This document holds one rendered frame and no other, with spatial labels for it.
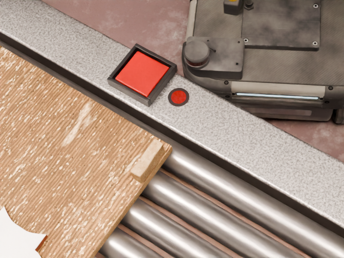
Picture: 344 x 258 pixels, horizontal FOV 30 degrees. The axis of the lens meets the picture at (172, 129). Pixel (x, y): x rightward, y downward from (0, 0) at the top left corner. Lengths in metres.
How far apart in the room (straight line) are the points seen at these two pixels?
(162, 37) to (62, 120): 1.24
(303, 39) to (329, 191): 0.97
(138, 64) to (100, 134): 0.13
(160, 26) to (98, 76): 1.19
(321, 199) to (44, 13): 0.53
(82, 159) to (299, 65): 1.00
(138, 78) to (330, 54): 0.94
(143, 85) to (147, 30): 1.22
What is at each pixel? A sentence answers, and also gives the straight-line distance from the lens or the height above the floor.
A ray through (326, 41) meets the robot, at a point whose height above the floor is 0.24.
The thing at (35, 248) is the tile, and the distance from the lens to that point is 0.86.
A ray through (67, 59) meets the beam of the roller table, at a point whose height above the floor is 0.91.
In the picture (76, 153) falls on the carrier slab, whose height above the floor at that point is 0.94.
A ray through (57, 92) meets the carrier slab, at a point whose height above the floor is 0.94.
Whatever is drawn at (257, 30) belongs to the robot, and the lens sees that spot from 1.82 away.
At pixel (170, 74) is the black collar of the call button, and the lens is 0.96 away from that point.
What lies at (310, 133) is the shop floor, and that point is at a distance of 1.96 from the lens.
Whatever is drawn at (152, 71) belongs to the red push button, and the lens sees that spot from 0.96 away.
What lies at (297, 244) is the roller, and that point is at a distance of 0.87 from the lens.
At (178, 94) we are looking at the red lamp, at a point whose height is 0.92.
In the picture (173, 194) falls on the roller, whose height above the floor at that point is 0.92.
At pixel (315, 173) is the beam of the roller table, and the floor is 0.92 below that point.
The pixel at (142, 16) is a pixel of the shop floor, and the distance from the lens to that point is 2.20.
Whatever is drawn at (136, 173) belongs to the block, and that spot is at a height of 0.96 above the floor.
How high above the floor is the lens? 1.73
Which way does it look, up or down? 62 degrees down
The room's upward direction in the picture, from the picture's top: 11 degrees counter-clockwise
